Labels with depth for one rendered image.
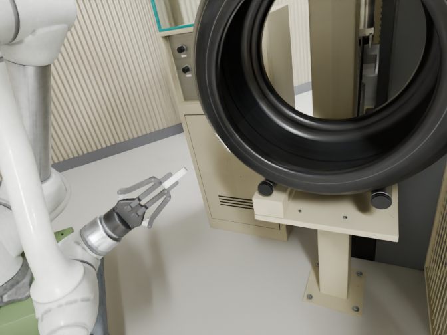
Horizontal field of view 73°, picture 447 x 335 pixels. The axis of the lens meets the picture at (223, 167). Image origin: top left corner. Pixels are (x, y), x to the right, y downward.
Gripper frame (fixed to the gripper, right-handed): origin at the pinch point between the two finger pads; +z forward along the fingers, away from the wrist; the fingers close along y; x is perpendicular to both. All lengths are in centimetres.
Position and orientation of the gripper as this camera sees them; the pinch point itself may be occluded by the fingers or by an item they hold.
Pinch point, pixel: (175, 177)
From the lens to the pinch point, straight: 78.1
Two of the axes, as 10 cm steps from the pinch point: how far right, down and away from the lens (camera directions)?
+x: 1.5, 1.4, -9.8
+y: 6.0, 7.7, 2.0
